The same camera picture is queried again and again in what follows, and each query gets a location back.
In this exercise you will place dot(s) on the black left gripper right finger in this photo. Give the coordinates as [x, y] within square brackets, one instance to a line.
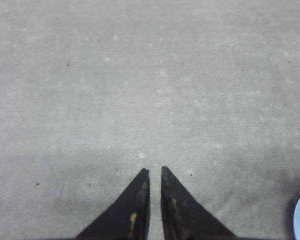
[183, 218]

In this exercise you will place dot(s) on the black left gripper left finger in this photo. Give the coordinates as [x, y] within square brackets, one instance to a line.
[128, 218]

